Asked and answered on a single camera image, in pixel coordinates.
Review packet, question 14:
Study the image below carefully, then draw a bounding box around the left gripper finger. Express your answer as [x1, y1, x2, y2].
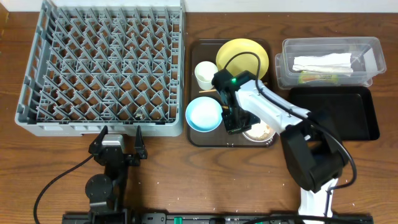
[90, 126, 108, 146]
[134, 126, 147, 156]

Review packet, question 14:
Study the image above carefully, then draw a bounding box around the pink white bowl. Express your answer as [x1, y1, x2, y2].
[243, 120, 276, 142]

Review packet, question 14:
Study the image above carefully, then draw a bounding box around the light blue bowl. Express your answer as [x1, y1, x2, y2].
[185, 96, 223, 133]

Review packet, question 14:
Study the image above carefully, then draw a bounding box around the white plastic cup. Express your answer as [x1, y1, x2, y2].
[194, 61, 218, 90]

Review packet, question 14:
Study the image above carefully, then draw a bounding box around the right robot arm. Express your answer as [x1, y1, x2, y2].
[211, 67, 358, 223]

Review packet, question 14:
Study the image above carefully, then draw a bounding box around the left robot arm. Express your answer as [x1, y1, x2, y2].
[85, 126, 148, 223]

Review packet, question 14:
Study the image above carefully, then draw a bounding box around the grey plastic dishwasher rack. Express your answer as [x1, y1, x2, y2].
[15, 1, 185, 136]

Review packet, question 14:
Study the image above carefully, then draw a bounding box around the clear plastic waste container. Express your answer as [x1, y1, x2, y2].
[275, 37, 387, 90]

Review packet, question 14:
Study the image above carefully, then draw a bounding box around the black waste tray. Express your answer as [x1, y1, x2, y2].
[288, 86, 380, 141]

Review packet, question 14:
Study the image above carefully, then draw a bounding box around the dark brown serving tray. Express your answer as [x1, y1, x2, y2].
[185, 39, 278, 148]

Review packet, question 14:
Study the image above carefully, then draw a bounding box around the upper wooden chopstick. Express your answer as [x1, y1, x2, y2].
[199, 89, 217, 93]

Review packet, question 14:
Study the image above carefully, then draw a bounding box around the yellow plate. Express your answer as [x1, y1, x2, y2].
[216, 39, 269, 79]

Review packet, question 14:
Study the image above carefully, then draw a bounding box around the crumpled white plastic wrapper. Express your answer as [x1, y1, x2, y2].
[292, 53, 353, 73]

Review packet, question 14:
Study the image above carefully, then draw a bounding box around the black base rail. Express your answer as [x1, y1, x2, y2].
[61, 212, 374, 224]

